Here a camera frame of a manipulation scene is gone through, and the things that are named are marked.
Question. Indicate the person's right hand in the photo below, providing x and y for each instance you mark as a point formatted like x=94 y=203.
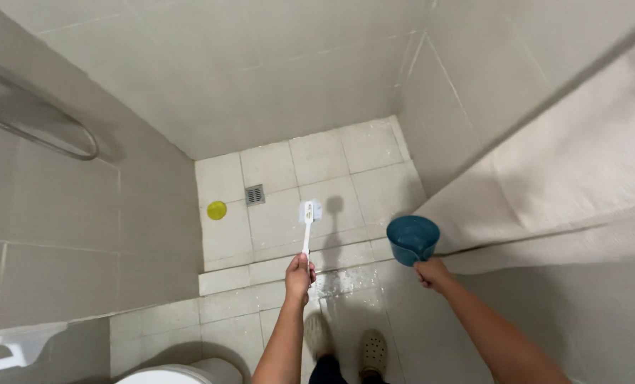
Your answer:
x=432 y=274

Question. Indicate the person's right fingers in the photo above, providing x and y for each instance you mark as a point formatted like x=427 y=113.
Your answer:
x=422 y=274

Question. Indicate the person's left hand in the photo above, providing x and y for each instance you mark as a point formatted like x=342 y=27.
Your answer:
x=297 y=280

